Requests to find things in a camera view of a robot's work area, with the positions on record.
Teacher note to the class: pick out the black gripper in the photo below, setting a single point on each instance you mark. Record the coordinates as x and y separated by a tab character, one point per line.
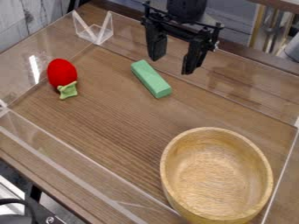
184	21

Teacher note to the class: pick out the red plush strawberry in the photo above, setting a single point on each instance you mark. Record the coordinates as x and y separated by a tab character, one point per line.
62	78

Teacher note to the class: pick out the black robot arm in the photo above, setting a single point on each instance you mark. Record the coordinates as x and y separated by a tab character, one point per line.
185	22

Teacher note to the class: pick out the green rectangular block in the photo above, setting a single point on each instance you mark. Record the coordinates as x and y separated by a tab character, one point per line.
153	82

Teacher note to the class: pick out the wooden bowl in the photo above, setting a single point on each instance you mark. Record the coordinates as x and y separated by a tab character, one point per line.
216	176

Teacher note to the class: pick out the clear acrylic corner bracket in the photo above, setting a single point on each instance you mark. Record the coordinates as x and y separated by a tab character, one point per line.
93	33

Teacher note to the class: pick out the gold metal chair frame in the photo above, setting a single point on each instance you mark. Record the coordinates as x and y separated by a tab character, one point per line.
271	27

